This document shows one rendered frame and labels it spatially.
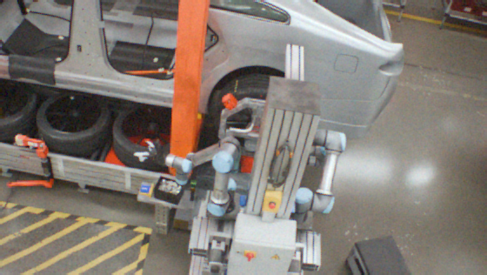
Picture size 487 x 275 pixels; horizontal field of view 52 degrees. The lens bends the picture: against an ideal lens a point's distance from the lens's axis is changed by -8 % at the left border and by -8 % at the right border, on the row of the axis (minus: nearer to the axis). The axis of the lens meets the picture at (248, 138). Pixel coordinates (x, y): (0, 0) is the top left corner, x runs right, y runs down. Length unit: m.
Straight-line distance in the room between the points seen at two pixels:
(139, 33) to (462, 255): 3.59
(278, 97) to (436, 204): 3.06
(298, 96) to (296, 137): 0.20
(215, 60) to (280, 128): 1.54
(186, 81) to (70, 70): 1.30
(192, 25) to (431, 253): 2.95
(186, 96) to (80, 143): 1.30
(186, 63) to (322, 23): 1.04
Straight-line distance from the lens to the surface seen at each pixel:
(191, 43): 3.32
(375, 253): 4.25
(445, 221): 5.23
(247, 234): 2.98
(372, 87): 4.09
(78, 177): 4.62
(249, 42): 3.87
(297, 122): 2.55
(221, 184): 3.20
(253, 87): 3.99
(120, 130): 4.54
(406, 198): 5.23
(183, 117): 3.70
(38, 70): 4.58
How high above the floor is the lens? 3.62
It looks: 43 degrees down
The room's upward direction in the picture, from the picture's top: 11 degrees clockwise
